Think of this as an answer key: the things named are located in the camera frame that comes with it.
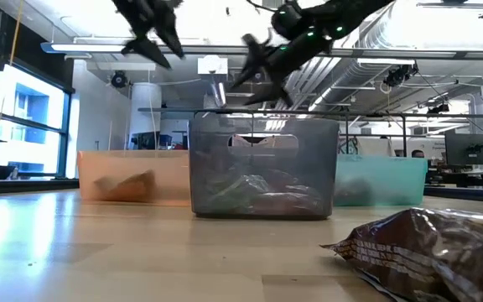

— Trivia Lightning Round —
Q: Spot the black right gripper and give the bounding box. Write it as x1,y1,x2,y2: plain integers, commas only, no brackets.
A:
230,19,352,108

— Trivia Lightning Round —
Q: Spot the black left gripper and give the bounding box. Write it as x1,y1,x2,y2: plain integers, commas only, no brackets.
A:
111,0,185,70

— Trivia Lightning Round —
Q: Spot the clear bag green candy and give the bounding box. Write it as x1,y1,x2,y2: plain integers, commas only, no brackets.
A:
205,174,273,214

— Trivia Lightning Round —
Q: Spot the brown Snickers bar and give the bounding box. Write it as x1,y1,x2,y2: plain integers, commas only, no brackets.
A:
93,169,158,203

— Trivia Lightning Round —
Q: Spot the long ceiling light bar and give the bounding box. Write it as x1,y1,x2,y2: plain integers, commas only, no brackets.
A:
40,41,483,60

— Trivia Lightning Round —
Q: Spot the white ceiling box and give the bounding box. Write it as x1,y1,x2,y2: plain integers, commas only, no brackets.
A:
197,55,229,76

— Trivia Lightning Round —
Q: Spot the black round spot lamp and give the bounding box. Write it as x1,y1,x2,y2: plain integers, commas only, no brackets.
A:
111,70,128,89

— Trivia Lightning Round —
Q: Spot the white round column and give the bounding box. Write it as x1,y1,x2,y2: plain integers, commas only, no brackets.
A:
128,82,163,150

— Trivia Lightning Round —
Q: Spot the dark grey plastic bin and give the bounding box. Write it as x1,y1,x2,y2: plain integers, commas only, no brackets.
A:
187,117,341,220

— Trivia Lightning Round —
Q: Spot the orange plastic bin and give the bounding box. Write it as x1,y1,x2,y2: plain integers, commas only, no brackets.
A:
76,149,192,206

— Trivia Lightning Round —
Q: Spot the large dark-framed window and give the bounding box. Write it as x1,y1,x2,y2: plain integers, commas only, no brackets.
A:
0,62,75,180

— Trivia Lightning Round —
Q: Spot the teal plastic bin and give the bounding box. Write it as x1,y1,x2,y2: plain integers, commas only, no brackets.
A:
332,154,429,207

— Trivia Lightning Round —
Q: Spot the black background monitor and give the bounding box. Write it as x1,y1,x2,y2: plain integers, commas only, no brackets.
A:
444,133,483,167

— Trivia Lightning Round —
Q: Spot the dark background desk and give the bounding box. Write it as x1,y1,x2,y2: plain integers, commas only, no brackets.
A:
423,165,483,190

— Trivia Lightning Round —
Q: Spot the brown foil snack bag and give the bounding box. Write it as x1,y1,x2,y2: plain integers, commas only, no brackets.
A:
319,207,483,302

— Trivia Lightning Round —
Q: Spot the black background frame rail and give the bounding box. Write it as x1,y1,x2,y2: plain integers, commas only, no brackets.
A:
138,107,483,119

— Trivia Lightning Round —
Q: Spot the black ceiling camera rig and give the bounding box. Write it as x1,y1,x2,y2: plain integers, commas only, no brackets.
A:
383,62,419,88

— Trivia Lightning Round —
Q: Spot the yellow hanging cable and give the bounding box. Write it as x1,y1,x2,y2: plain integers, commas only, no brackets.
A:
8,0,24,66

